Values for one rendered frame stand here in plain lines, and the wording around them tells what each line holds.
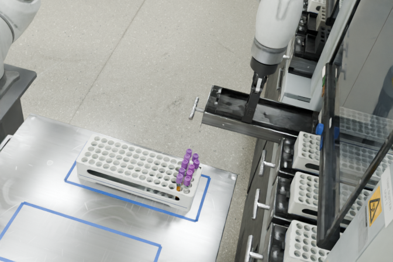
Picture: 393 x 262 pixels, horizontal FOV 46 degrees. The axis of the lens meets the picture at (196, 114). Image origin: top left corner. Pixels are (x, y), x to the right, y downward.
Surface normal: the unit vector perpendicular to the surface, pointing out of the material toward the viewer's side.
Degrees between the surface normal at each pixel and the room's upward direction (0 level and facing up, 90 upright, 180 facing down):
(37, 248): 0
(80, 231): 0
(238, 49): 0
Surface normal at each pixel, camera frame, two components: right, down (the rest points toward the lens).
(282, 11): -0.15, 0.55
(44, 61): 0.14, -0.70
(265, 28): -0.71, 0.44
